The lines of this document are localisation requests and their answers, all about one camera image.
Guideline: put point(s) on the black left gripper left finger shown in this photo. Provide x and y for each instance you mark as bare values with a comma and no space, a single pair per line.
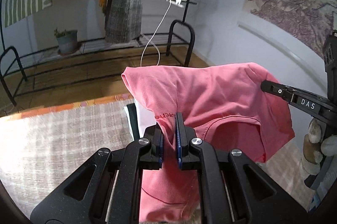
147,152

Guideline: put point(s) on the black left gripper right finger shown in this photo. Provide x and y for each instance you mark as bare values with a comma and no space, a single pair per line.
189,147

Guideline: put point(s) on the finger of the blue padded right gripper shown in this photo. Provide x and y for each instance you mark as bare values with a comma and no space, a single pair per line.
282,91

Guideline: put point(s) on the pink shirt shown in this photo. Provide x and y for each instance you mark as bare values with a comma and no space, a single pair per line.
224,105

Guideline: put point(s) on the folded white clothes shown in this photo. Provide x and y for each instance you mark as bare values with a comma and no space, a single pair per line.
139,118

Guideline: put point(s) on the white knit gloved hand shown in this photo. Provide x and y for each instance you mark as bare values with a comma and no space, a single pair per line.
314,149

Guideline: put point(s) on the beige plaid bed blanket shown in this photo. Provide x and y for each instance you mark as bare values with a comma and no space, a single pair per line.
40,151

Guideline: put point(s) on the potted plant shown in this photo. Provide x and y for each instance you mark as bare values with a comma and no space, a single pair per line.
67,41

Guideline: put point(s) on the black metal rack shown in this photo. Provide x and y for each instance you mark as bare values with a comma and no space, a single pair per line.
45,74

